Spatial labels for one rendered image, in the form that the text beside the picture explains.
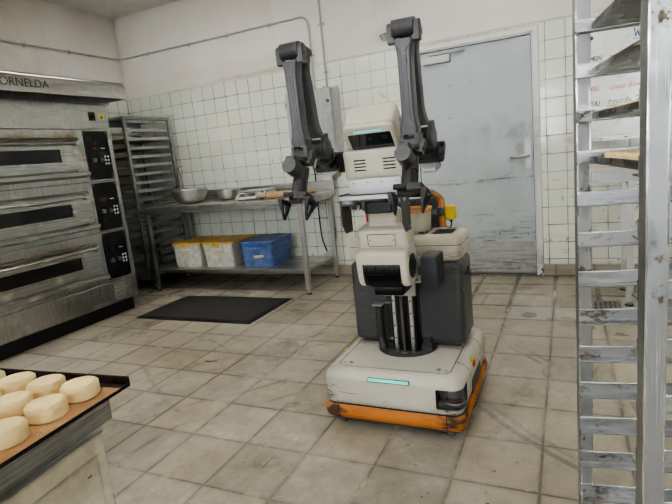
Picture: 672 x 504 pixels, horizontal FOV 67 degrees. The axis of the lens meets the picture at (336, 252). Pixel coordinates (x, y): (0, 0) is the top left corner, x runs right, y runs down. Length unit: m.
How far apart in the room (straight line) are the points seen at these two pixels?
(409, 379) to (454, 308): 0.40
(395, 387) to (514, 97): 3.12
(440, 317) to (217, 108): 4.04
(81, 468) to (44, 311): 3.73
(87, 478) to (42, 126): 3.95
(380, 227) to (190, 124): 4.20
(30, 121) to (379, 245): 3.19
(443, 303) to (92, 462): 1.79
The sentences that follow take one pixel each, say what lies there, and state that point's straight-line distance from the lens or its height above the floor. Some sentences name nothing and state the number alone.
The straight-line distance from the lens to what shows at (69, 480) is 0.83.
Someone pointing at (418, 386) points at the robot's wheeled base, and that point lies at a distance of 2.17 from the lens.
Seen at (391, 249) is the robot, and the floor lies 0.80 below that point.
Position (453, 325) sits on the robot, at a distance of 2.39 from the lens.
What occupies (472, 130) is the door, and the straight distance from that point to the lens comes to 4.74.
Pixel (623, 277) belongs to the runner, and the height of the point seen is 0.87.
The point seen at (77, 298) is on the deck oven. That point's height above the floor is 0.27.
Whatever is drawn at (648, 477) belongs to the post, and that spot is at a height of 0.68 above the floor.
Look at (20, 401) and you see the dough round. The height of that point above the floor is 0.92.
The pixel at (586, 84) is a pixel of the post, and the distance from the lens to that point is 1.25.
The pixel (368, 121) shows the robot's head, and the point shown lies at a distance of 2.01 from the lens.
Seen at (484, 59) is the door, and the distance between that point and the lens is 4.77.
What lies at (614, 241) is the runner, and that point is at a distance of 1.28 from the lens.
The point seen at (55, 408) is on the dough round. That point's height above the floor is 0.92.
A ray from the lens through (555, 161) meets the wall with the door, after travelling 4.65.
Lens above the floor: 1.19
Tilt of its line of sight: 11 degrees down
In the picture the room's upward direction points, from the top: 6 degrees counter-clockwise
